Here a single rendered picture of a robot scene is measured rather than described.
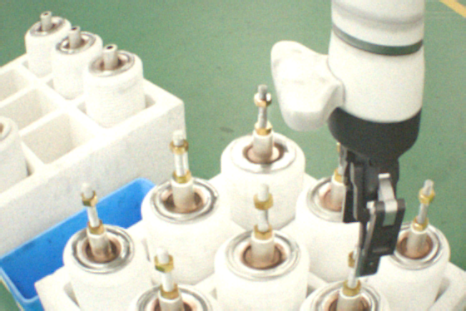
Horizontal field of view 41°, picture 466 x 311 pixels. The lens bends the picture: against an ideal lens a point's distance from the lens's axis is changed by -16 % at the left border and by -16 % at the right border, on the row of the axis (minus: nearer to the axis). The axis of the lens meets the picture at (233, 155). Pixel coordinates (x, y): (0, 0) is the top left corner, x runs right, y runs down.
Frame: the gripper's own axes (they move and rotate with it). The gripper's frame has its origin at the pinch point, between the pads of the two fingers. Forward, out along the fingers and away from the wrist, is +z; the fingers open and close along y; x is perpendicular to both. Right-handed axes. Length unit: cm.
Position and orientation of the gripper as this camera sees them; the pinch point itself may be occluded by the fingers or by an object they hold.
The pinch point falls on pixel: (360, 236)
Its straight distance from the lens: 59.2
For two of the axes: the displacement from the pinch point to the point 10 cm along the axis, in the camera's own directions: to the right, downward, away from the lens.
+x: -10.0, 0.7, -0.4
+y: -0.7, -6.0, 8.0
